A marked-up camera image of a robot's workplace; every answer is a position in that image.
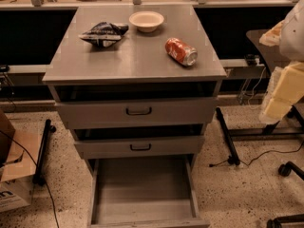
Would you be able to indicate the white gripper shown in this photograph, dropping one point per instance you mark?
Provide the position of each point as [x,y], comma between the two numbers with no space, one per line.
[294,35]

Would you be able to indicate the grey drawer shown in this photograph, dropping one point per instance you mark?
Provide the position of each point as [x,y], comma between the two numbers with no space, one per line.
[142,147]
[132,113]
[144,192]

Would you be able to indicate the grey drawer cabinet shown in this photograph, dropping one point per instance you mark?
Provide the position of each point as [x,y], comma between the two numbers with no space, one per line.
[136,68]

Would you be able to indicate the cardboard box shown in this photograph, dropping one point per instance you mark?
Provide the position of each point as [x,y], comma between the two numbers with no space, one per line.
[19,153]

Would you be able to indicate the dark chip bag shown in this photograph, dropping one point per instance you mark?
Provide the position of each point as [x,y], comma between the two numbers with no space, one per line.
[105,34]

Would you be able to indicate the black floor stand bar left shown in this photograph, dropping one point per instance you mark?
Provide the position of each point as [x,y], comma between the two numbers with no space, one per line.
[38,176]

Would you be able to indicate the black floor stand bar right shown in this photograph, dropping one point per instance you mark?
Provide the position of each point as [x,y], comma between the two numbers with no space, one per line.
[233,158]

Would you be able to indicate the black chair caster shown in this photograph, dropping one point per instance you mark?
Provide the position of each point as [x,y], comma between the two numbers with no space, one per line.
[286,169]

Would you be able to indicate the grey middle drawer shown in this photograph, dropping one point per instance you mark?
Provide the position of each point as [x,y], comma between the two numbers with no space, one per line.
[142,147]

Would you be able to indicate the white paper bowl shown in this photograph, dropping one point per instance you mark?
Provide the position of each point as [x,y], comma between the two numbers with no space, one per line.
[146,21]

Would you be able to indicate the grey top drawer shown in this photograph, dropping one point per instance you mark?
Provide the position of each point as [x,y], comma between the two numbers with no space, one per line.
[132,113]

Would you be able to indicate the red soda can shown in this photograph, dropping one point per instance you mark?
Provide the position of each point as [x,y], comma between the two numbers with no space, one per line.
[181,52]

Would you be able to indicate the grey side table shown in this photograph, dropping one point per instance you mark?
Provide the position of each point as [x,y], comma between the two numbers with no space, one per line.
[275,63]

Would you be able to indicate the black chair base leg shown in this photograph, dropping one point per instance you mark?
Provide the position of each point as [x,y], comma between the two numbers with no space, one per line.
[279,221]

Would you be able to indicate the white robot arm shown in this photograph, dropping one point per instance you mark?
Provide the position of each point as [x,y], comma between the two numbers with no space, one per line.
[290,34]

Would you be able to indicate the grey bottom drawer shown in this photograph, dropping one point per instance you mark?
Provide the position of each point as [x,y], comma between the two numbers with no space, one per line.
[144,192]

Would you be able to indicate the black floor stand bar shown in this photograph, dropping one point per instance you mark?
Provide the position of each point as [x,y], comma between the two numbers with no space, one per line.
[233,158]
[38,176]

